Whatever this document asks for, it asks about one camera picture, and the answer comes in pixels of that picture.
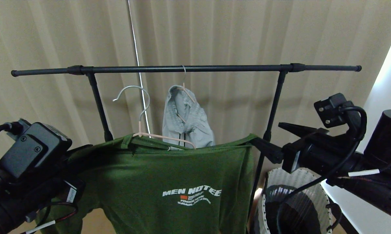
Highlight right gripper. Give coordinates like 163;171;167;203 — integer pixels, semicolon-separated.
249;123;362;174

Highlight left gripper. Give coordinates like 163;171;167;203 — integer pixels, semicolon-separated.
20;162;86;212

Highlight pale grey shorts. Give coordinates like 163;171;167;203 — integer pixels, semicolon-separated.
162;85;216;150

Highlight pink clothes hanger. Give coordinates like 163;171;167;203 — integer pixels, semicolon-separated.
113;85;196;150
177;65;196;124

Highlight green garment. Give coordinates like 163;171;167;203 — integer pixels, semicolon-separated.
36;133;258;234

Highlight white laundry basket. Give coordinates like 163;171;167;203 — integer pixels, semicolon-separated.
250;167;344;234

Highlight black clothes rack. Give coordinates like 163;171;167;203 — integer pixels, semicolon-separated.
11;63;362;228

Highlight beige curtain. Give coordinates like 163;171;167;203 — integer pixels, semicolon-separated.
0;0;391;169

